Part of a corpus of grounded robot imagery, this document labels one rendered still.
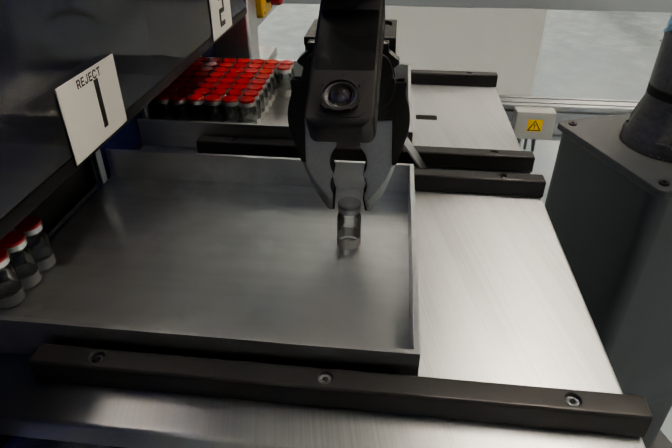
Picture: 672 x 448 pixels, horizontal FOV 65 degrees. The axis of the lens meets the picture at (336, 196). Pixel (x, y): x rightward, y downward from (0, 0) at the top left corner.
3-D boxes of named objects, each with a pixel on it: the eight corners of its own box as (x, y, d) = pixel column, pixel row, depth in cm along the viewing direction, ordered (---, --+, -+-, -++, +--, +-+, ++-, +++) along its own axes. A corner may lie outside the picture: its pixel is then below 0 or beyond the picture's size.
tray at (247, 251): (-51, 348, 39) (-71, 313, 37) (113, 175, 61) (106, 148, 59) (415, 390, 36) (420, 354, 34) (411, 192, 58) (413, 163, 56)
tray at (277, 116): (142, 145, 68) (136, 119, 66) (206, 77, 90) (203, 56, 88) (410, 158, 65) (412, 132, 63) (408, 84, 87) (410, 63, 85)
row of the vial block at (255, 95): (239, 134, 70) (236, 101, 68) (268, 87, 85) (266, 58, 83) (255, 135, 70) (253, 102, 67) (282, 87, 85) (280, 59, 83)
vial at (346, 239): (335, 250, 49) (335, 211, 46) (338, 236, 51) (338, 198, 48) (359, 252, 49) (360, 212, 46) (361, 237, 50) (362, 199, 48)
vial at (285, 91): (277, 97, 81) (275, 68, 79) (279, 92, 83) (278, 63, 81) (291, 98, 81) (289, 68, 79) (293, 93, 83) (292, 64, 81)
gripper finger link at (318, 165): (339, 182, 52) (350, 92, 47) (333, 215, 47) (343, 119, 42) (308, 177, 52) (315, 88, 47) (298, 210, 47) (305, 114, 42)
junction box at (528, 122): (512, 138, 168) (517, 111, 163) (509, 131, 172) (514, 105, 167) (551, 140, 167) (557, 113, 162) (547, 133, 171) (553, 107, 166)
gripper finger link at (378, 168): (400, 181, 51) (393, 90, 46) (399, 215, 46) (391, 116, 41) (368, 183, 52) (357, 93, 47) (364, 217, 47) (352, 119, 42)
